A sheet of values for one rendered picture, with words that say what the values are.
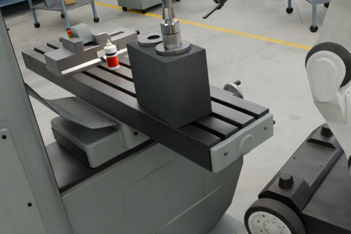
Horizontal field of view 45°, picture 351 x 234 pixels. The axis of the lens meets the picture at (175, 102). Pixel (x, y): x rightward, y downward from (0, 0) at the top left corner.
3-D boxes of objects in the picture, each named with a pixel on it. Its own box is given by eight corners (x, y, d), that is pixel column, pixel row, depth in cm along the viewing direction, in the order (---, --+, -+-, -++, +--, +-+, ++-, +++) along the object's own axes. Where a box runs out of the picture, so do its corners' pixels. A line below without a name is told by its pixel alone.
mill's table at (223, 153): (69, 50, 204) (65, 34, 200) (277, 135, 115) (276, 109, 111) (24, 66, 192) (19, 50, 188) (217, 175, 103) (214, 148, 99)
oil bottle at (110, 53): (115, 65, 156) (109, 36, 151) (121, 67, 153) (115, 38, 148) (106, 68, 154) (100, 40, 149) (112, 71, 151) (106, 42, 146)
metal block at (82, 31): (85, 37, 163) (82, 22, 160) (93, 40, 159) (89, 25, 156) (73, 42, 160) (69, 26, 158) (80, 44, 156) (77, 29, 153)
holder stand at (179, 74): (170, 89, 131) (161, 27, 122) (213, 113, 114) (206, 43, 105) (136, 102, 126) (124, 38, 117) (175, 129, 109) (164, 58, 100)
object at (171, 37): (174, 49, 104) (171, 28, 102) (160, 47, 107) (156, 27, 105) (185, 43, 107) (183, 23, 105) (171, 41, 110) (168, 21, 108)
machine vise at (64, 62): (123, 42, 179) (117, 16, 174) (142, 49, 168) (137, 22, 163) (46, 69, 161) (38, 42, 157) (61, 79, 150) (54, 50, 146)
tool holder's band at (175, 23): (171, 28, 102) (171, 24, 101) (156, 27, 105) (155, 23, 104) (183, 23, 105) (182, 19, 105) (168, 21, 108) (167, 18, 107)
